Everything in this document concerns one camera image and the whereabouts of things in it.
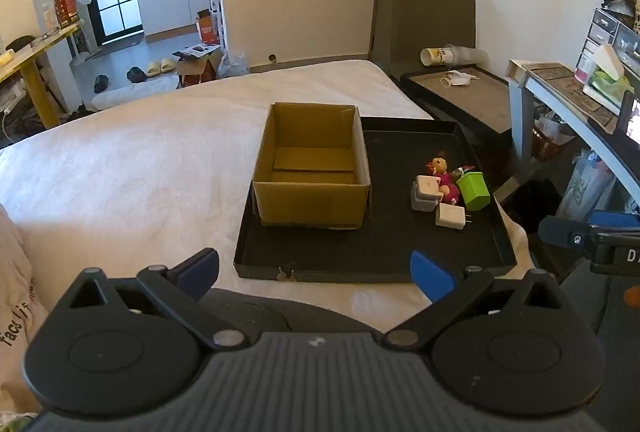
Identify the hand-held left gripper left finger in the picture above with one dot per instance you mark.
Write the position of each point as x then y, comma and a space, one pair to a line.
200, 269

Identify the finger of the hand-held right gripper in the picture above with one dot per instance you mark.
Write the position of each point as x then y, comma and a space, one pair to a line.
617, 219
562, 232

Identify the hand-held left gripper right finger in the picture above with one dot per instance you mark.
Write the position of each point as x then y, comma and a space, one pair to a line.
430, 274

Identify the black shallow tray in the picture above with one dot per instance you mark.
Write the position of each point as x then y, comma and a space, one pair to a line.
390, 244

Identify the white plug charger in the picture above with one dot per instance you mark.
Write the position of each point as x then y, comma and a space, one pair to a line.
450, 216

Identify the grey block toy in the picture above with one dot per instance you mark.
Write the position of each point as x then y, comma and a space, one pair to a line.
422, 203

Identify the pink hooded doll figurine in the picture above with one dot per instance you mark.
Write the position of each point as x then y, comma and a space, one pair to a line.
449, 189

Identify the green cube toy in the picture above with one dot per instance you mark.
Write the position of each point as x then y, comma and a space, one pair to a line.
474, 192

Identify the small orange figurine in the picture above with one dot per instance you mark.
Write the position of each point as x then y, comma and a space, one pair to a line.
438, 163

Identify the brown cardboard box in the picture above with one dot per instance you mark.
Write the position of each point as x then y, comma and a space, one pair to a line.
310, 204

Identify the white shopping bag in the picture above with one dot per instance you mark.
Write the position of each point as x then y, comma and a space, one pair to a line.
587, 187

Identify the red basket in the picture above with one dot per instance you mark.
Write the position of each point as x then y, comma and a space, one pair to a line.
552, 139

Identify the black tablet screen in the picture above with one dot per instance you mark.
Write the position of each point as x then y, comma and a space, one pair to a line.
631, 119

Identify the person's dark trousers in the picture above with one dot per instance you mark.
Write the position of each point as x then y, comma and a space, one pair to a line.
300, 312

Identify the grey desk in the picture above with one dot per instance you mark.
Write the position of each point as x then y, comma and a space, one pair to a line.
560, 107

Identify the green tissue pack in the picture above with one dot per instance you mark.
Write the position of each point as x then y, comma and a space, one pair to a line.
607, 84

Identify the printed brown desk mat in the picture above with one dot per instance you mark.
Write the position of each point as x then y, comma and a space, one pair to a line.
565, 87

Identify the black tray brown inside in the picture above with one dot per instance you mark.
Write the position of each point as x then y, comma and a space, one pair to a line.
470, 107

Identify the cream printed pillow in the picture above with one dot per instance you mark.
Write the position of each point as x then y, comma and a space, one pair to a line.
17, 292

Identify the white face mask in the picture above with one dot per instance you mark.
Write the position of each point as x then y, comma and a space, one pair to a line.
460, 79

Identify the white floor cushion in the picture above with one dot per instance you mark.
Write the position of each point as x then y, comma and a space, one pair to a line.
135, 93

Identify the grey drawer organizer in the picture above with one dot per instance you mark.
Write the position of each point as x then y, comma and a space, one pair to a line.
602, 32

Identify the open floor cardboard box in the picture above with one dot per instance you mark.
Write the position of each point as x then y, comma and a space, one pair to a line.
197, 67

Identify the black slipper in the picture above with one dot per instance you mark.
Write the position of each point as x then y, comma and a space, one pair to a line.
136, 74
101, 83

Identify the yellow slipper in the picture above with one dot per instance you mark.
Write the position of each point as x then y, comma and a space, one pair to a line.
167, 65
153, 69

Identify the clear plastic bag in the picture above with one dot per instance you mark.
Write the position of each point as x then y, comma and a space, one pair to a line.
234, 66

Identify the stack of paper cups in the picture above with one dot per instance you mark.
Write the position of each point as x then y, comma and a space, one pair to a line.
450, 55

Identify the grey door mat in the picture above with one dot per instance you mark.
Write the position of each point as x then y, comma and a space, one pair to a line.
117, 46

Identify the orange carton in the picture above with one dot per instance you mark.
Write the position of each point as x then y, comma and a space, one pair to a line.
207, 29

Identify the brown leaning board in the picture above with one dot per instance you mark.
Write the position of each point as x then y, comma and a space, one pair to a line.
425, 17

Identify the yellow round table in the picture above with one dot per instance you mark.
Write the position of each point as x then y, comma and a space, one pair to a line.
32, 57

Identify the black eyeglasses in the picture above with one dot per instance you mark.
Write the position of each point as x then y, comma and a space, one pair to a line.
45, 38

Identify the pale yellow packet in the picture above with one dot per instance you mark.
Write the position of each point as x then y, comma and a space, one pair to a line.
7, 57

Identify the red box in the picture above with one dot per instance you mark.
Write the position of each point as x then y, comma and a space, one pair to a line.
67, 9

